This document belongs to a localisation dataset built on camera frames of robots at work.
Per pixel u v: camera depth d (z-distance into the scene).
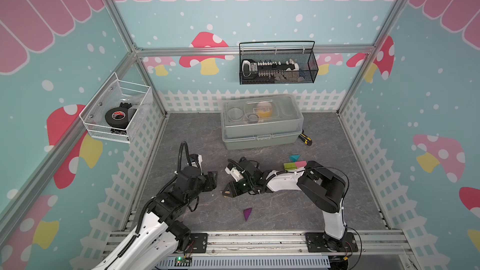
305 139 1.06
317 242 0.75
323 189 0.50
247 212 0.81
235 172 0.83
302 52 0.90
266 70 0.88
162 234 0.62
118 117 0.71
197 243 0.74
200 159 0.69
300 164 1.00
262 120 0.95
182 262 0.73
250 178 0.72
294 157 0.97
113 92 0.80
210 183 0.67
